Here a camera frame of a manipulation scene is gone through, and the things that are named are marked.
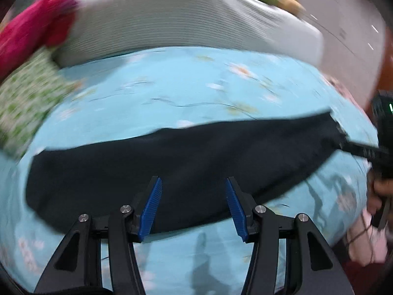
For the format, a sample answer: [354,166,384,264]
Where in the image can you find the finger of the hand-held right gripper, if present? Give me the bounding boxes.
[336,138,388,160]

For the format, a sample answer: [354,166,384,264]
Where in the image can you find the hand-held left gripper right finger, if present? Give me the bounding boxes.
[225,177,353,295]

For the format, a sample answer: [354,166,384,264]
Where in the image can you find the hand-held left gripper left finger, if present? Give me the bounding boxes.
[33,176,163,295]

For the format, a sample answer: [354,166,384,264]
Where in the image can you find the black pants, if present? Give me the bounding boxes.
[25,111,347,234]

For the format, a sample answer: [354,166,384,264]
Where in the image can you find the person's right hand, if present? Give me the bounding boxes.
[367,170,393,215]

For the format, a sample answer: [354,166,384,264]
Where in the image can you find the blue floral bed sheet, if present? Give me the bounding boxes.
[0,46,381,295]

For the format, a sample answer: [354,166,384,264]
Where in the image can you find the green checked pillow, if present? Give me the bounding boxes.
[0,47,77,160]

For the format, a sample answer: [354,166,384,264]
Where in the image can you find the grey striped pillow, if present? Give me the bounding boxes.
[57,0,325,68]

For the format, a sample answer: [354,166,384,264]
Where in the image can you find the red floral blanket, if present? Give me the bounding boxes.
[0,0,80,80]

